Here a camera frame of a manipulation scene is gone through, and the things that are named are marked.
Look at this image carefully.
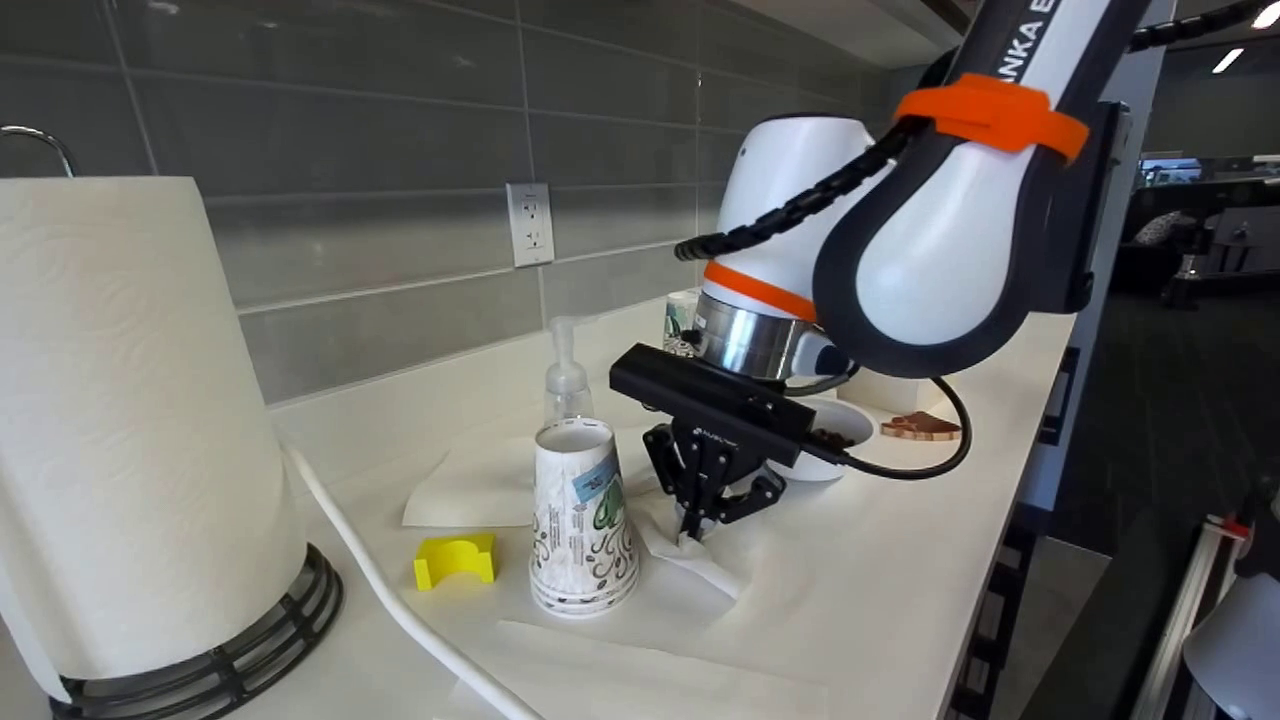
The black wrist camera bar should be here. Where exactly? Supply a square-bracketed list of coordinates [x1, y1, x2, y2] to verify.
[610, 340, 820, 470]

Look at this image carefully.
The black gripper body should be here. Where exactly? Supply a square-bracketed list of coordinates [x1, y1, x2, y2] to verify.
[663, 415, 771, 488]

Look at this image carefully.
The patterned paper cup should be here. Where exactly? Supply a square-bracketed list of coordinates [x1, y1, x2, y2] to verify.
[659, 287, 708, 361]

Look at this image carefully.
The single printed paper cup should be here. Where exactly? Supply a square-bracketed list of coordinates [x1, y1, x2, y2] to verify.
[526, 415, 647, 623]

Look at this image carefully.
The thin black cable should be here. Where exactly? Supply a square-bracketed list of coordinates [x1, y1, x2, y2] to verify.
[798, 373, 976, 484]

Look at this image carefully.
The orange cable strap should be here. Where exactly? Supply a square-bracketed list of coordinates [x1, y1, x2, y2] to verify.
[893, 68, 1095, 167]

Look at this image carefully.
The paper towel roll on holder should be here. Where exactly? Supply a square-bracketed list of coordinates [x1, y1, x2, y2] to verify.
[0, 121, 348, 720]

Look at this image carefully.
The dark base cabinet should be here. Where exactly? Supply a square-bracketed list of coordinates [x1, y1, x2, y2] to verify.
[942, 338, 1088, 720]

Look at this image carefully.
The black corrugated cable conduit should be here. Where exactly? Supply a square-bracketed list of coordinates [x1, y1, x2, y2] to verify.
[674, 107, 942, 263]

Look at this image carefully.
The brown pretzel-shaped object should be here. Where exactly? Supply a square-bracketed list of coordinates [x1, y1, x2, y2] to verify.
[876, 408, 964, 446]

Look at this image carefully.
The white paper towel roll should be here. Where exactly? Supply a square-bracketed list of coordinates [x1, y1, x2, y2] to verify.
[0, 174, 318, 708]

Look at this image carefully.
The white cable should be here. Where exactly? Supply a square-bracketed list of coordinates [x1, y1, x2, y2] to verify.
[282, 446, 539, 720]

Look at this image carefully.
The computer monitor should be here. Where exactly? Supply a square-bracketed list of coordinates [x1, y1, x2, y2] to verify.
[1137, 151, 1210, 190]

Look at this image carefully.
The yellow plastic piece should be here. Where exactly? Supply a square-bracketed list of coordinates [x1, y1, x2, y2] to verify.
[409, 532, 505, 601]

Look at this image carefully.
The clear plastic bottle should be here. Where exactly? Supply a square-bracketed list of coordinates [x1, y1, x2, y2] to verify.
[536, 317, 600, 442]

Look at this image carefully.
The grey rounded object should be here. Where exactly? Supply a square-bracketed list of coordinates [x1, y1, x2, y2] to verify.
[1131, 477, 1280, 720]

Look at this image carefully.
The white wall outlet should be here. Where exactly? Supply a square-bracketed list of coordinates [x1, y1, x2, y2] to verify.
[501, 179, 562, 271]

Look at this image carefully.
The white bowl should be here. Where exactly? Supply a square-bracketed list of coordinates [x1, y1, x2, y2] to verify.
[779, 398, 880, 488]

